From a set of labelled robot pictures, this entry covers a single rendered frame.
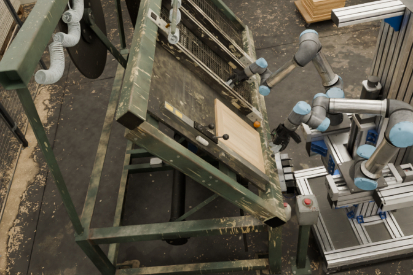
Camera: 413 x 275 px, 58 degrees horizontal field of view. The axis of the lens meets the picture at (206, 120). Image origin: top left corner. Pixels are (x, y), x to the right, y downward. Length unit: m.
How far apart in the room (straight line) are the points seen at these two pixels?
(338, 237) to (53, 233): 2.50
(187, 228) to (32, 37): 1.49
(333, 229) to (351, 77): 2.15
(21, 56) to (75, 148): 2.82
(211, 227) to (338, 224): 1.13
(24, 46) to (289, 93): 3.28
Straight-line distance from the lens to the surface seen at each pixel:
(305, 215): 2.47
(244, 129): 2.68
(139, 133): 1.79
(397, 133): 1.92
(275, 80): 2.52
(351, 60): 5.03
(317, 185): 3.41
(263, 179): 2.52
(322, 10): 5.46
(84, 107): 4.92
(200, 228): 2.55
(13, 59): 1.74
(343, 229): 3.23
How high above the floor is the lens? 3.01
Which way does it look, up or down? 45 degrees down
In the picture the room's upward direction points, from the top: 11 degrees counter-clockwise
